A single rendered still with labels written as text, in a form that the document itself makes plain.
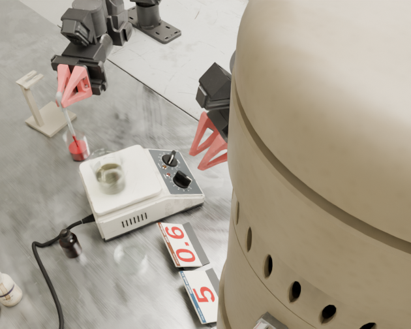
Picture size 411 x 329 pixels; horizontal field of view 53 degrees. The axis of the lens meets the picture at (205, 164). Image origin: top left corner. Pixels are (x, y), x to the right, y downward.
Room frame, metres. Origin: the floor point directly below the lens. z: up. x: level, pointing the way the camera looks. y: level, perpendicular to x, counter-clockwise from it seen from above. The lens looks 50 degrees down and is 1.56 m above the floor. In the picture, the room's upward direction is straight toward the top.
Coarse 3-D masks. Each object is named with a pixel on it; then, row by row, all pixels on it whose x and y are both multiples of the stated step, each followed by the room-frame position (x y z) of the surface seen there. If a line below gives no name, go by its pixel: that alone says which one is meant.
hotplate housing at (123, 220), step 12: (156, 168) 0.48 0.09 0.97; (168, 192) 0.43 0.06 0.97; (132, 204) 0.40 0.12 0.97; (144, 204) 0.40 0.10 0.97; (156, 204) 0.41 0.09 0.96; (168, 204) 0.41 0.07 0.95; (180, 204) 0.42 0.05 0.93; (192, 204) 0.43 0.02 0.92; (96, 216) 0.38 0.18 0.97; (108, 216) 0.38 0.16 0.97; (120, 216) 0.38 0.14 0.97; (132, 216) 0.39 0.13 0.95; (144, 216) 0.40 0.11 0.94; (156, 216) 0.40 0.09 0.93; (168, 216) 0.42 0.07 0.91; (108, 228) 0.37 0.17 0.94; (120, 228) 0.38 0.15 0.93; (132, 228) 0.38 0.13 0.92
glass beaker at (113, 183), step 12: (96, 156) 0.44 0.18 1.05; (108, 156) 0.45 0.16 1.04; (120, 156) 0.44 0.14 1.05; (96, 168) 0.43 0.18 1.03; (120, 168) 0.42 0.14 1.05; (96, 180) 0.41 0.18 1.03; (108, 180) 0.40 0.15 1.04; (120, 180) 0.41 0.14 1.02; (108, 192) 0.40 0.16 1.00; (120, 192) 0.41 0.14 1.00
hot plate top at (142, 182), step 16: (128, 160) 0.48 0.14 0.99; (144, 160) 0.48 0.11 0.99; (128, 176) 0.45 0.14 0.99; (144, 176) 0.45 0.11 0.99; (96, 192) 0.41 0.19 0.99; (128, 192) 0.41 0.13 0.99; (144, 192) 0.41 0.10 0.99; (160, 192) 0.42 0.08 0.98; (96, 208) 0.38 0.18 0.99; (112, 208) 0.38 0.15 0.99
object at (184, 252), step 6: (168, 228) 0.38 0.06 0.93; (174, 228) 0.38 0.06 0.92; (180, 228) 0.39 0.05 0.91; (168, 234) 0.36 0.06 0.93; (174, 234) 0.37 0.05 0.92; (180, 234) 0.37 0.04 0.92; (174, 240) 0.35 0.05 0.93; (180, 240) 0.36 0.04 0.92; (186, 240) 0.36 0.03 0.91; (174, 246) 0.34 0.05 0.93; (180, 246) 0.34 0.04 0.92; (186, 246) 0.35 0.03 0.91; (180, 252) 0.33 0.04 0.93; (186, 252) 0.34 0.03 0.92; (192, 252) 0.34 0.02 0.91; (180, 258) 0.32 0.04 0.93; (186, 258) 0.32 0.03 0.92; (192, 258) 0.33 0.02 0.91
